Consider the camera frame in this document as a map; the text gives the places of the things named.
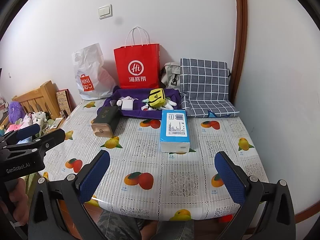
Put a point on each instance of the fruit print tablecloth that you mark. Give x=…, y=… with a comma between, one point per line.
x=175, y=180

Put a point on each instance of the wooden baseboard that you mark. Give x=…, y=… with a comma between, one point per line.
x=308, y=213

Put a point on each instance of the wooden door frame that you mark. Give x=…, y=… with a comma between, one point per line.
x=241, y=30

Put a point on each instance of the white plastic shopping bag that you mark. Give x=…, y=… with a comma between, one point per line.
x=92, y=62

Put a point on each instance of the wooden bedside table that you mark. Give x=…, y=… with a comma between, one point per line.
x=65, y=120

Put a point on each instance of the blue tissue pack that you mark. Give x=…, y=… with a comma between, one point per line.
x=173, y=127

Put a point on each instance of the purple plush toy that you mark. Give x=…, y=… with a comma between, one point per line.
x=16, y=110

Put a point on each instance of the white wall light switch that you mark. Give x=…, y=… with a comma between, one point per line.
x=105, y=12

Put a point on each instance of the patterned gift box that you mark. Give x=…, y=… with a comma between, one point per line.
x=62, y=100

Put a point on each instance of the person's camouflage trousers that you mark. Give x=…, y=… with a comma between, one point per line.
x=112, y=225

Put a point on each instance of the purple fabric storage bag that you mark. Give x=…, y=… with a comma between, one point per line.
x=140, y=113

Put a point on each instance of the small black device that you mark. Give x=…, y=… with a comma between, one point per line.
x=64, y=113

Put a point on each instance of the yellow zip pouch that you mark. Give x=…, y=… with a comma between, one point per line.
x=156, y=96

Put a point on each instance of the red paper bag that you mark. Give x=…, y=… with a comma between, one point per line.
x=137, y=55

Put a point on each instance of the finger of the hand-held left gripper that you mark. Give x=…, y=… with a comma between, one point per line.
x=51, y=138
x=27, y=130

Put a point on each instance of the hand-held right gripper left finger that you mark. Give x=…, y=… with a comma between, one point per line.
x=96, y=175

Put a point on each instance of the person's left hand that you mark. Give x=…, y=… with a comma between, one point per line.
x=20, y=205

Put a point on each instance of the dark green tin box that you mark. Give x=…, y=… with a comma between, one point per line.
x=105, y=120

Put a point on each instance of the white glove green cuff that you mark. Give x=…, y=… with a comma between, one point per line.
x=171, y=103

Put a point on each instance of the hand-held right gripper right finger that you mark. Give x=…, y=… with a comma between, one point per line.
x=230, y=177

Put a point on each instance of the beige backpack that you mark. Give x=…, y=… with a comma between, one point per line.
x=170, y=75

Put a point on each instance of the wooden headboard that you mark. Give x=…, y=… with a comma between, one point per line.
x=45, y=95

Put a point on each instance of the grey checked cushion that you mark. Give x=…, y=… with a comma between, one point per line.
x=205, y=80

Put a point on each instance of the white snack packet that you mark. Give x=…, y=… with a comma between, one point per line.
x=144, y=108

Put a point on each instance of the translucent small plastic bag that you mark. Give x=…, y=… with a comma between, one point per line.
x=128, y=104

